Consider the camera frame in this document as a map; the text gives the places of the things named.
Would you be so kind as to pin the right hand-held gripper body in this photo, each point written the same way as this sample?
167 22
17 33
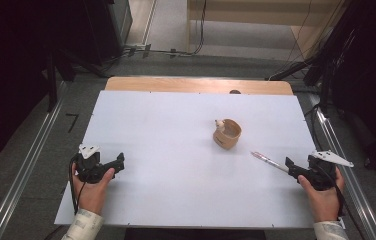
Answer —
322 171

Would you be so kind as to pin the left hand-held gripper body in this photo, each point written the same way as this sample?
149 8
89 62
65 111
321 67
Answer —
88 166

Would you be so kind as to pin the clear pen with red ink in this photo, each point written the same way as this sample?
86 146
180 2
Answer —
269 161

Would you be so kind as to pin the person's left hand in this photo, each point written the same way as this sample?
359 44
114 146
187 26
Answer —
92 193

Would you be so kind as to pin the person's right hand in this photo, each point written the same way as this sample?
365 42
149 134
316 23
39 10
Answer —
322 201

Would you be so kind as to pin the white table mat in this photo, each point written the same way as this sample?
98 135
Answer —
176 166

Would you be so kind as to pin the round wooden pen holder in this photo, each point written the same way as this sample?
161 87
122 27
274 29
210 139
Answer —
227 135

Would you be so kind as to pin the small cream figurine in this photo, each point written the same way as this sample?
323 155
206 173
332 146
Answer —
220 125

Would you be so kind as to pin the black metal stand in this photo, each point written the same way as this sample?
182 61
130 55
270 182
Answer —
59 66
296 68

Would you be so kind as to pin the wooden table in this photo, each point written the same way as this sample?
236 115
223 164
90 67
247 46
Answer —
192 85

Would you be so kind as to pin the dark cabinet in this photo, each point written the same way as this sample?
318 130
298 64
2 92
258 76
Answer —
116 23

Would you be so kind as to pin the light wooden platform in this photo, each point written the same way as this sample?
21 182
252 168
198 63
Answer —
259 13

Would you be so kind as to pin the aluminium floor rail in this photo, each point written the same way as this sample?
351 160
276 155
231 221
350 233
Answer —
352 186
26 173

